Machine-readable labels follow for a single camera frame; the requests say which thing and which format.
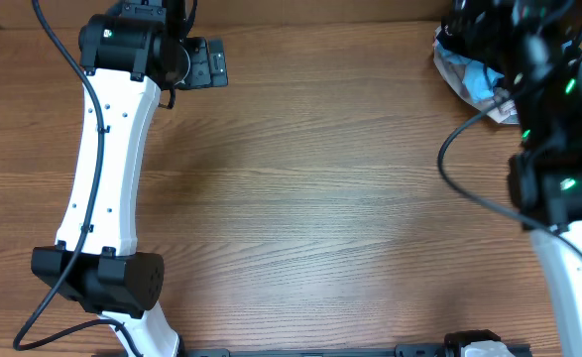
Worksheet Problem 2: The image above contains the black shorts garment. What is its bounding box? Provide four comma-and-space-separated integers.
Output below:
439, 0, 515, 72

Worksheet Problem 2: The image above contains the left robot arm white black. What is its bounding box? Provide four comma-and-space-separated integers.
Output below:
31, 0, 228, 356

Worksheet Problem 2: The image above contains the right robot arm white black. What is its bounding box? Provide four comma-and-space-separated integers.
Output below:
505, 1, 582, 356

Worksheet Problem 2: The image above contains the light blue printed shirt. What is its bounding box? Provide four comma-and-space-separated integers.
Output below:
434, 40, 504, 103

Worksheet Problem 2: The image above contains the beige folded garment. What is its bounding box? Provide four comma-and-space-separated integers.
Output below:
432, 27, 509, 110

